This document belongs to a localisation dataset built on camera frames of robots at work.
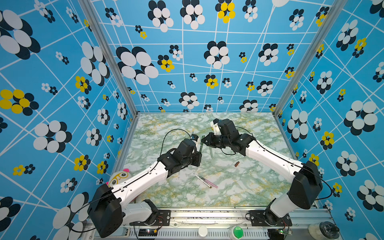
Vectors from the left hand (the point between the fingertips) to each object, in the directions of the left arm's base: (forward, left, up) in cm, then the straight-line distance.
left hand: (202, 154), depth 79 cm
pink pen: (-9, -4, -16) cm, 18 cm away
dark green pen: (+4, +1, +3) cm, 6 cm away
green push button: (-33, -14, -7) cm, 37 cm away
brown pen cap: (+2, -22, -17) cm, 28 cm away
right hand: (+6, 0, +4) cm, 7 cm away
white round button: (-33, +1, -9) cm, 34 cm away
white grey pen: (-12, -5, -17) cm, 21 cm away
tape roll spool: (-33, -50, -6) cm, 60 cm away
